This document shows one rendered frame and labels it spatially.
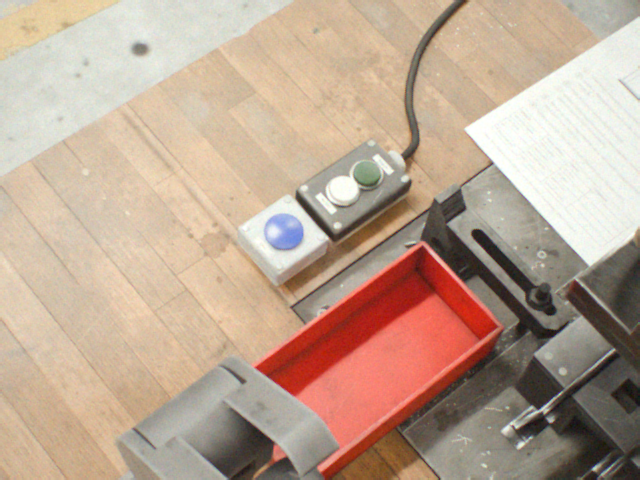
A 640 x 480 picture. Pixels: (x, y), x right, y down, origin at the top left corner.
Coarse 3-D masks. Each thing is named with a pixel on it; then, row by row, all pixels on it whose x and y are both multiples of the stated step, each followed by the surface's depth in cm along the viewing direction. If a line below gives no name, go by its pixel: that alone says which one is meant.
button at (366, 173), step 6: (360, 162) 129; (366, 162) 129; (372, 162) 129; (354, 168) 129; (360, 168) 129; (366, 168) 129; (372, 168) 129; (378, 168) 129; (354, 174) 128; (360, 174) 128; (366, 174) 129; (372, 174) 129; (378, 174) 129; (360, 180) 128; (366, 180) 128; (372, 180) 128; (378, 180) 128; (366, 186) 128
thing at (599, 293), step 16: (624, 240) 104; (608, 256) 103; (624, 256) 103; (592, 272) 102; (608, 272) 102; (624, 272) 103; (576, 288) 103; (592, 288) 102; (608, 288) 102; (624, 288) 102; (576, 304) 104; (592, 304) 102; (608, 304) 101; (624, 304) 101; (592, 320) 103; (608, 320) 101; (624, 320) 101; (608, 336) 103; (624, 336) 101; (624, 352) 102
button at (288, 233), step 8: (272, 216) 126; (280, 216) 125; (288, 216) 126; (272, 224) 125; (280, 224) 125; (288, 224) 125; (296, 224) 125; (264, 232) 125; (272, 232) 125; (280, 232) 125; (288, 232) 125; (296, 232) 125; (272, 240) 124; (280, 240) 124; (288, 240) 124; (296, 240) 124; (280, 248) 124; (288, 248) 124
